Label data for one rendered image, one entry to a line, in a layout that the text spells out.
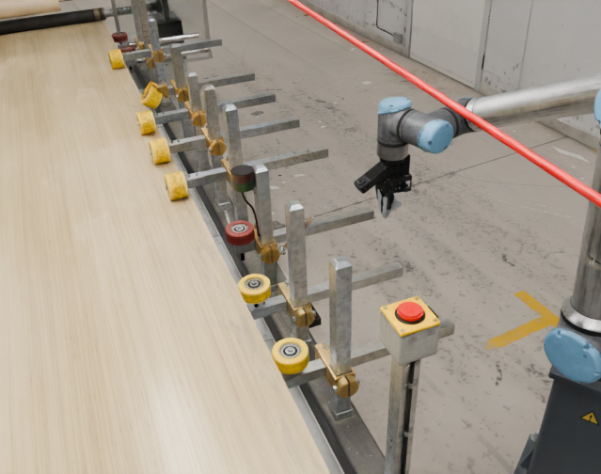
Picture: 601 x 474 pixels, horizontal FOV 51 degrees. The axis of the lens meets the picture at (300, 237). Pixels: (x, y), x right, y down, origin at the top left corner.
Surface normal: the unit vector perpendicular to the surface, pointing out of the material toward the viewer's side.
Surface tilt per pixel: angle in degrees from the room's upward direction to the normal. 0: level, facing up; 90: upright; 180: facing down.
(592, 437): 90
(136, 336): 0
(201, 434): 0
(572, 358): 95
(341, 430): 0
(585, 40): 90
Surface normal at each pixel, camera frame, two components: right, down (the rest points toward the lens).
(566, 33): -0.89, 0.29
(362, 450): -0.04, -0.82
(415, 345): 0.37, 0.52
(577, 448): -0.54, 0.50
